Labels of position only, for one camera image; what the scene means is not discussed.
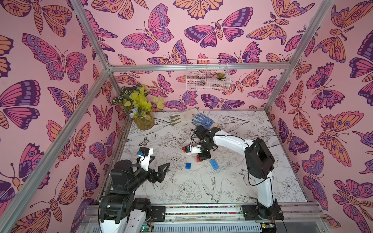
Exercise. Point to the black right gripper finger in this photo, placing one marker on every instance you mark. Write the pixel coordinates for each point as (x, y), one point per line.
(207, 155)
(201, 155)

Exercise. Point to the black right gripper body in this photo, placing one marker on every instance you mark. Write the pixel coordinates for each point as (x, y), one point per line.
(204, 150)

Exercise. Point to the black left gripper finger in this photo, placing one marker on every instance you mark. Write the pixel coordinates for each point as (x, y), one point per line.
(162, 171)
(145, 161)

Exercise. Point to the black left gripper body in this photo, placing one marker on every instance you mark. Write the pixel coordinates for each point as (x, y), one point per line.
(148, 175)

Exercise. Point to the small red lego brick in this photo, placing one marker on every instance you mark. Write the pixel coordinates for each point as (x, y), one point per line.
(198, 159)

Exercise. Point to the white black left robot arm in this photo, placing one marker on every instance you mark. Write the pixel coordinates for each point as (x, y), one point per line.
(119, 211)

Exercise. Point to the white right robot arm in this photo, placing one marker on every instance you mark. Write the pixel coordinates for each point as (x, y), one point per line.
(259, 161)

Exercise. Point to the long blue lego brick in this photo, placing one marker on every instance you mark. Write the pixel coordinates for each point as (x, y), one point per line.
(214, 164)

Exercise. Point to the blue dotted work glove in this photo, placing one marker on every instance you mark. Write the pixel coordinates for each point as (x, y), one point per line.
(200, 119)

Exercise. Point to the white green work glove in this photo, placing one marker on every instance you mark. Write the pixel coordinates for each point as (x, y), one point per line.
(183, 118)

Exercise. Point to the potted plant in glass vase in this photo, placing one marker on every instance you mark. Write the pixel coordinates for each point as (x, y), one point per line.
(133, 101)

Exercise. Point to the small green item in basket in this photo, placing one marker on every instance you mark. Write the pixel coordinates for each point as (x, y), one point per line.
(220, 76)

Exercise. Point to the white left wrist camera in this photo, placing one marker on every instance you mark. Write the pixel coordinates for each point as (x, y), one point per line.
(145, 155)

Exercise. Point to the white wire basket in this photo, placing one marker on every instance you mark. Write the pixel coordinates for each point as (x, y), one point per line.
(203, 77)

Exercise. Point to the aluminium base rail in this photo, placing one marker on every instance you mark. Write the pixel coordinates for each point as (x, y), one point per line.
(211, 218)

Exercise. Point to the aluminium frame profile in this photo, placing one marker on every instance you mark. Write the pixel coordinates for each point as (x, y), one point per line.
(23, 197)

